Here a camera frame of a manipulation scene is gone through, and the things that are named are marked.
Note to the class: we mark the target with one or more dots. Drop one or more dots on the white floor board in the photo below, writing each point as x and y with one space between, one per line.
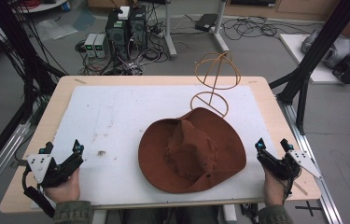
300 56

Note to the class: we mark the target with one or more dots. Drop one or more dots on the grey power supply unit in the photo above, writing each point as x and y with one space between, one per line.
100 46
90 45

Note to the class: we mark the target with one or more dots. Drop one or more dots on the white round table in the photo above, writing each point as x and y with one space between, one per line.
39 5

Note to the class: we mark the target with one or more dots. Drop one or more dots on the black tape cross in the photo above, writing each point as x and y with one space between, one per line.
309 207

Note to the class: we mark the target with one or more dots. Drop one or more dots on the black flat device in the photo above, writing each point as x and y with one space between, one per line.
206 21

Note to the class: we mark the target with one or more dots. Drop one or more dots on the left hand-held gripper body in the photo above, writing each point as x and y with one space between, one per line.
40 163

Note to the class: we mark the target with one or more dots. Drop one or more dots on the white box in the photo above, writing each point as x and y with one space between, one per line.
124 12

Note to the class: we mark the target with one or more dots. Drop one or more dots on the wooden hat stand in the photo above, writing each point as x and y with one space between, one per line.
216 77

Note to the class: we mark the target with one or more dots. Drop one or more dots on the blue tape roll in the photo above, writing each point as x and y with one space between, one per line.
66 6

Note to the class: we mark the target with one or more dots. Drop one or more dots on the person's left hand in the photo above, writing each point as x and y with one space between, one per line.
65 188

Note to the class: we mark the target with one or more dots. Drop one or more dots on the clear plastic sheet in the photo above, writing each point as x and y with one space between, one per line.
56 29

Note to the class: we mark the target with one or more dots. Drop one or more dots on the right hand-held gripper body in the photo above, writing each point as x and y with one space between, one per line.
291 165

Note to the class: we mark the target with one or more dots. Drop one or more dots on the grey metal stand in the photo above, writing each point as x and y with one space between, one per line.
217 28

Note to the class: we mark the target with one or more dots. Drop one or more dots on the black computer tower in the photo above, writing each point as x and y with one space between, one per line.
137 28
118 34

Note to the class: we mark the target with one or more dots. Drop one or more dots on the white table leg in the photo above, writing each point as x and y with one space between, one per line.
229 214

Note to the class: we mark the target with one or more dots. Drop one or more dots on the brown felt hat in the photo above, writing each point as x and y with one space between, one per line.
191 152

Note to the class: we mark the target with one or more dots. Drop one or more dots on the person's right hand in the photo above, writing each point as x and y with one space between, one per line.
273 189

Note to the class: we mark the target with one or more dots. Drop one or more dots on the white foam mat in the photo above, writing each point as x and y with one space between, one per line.
116 124

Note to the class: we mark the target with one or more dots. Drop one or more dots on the silver robot shell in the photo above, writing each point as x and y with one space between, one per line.
339 49

